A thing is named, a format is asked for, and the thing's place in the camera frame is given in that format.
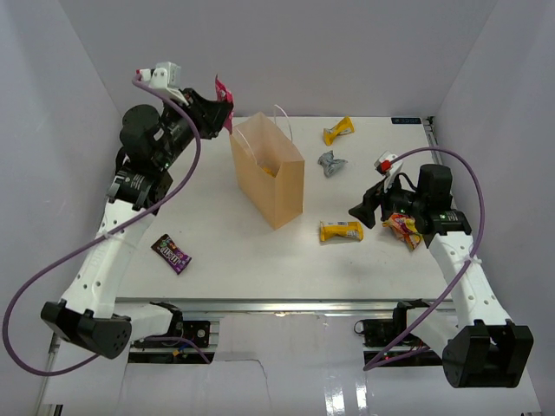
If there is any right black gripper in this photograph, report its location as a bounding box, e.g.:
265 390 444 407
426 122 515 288
349 170 427 229

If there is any small yellow candy wrapper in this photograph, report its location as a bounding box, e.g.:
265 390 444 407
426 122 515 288
323 116 355 146

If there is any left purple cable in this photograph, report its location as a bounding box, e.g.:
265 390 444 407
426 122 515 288
2 73 213 376

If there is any silver crumpled wrapper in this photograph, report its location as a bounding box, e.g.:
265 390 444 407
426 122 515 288
317 151 348 178

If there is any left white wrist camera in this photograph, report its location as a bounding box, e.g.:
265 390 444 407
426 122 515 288
135 62 186 103

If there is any aluminium front rail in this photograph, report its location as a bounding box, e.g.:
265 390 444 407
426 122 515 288
116 298 491 314

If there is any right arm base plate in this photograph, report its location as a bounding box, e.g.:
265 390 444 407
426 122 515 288
353 300 441 367

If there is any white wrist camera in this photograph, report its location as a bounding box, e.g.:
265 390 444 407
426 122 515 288
135 62 186 103
374 151 402 190

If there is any pink candy packet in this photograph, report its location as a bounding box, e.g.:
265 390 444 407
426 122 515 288
215 76 234 133

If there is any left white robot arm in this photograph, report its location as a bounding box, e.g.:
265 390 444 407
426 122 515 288
41 88 233 359

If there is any brown paper bag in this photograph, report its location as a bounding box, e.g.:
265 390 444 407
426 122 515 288
230 112 305 230

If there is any yellow snack bar wrapper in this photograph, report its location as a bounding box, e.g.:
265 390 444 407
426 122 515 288
319 221 364 242

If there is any orange fruit candy bag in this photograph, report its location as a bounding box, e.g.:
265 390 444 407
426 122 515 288
382 213 422 251

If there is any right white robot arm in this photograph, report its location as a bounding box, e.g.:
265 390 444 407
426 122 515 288
349 164 533 388

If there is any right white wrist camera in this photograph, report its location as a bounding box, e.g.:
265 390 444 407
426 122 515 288
374 151 402 190

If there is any large orange snack bag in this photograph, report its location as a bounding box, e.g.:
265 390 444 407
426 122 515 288
258 161 279 178

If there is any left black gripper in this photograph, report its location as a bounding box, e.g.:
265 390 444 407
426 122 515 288
155 88 232 169

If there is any purple M&M's packet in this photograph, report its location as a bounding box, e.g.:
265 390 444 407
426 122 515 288
151 234 192 275

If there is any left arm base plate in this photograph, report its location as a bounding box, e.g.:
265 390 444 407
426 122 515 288
127 321 214 365

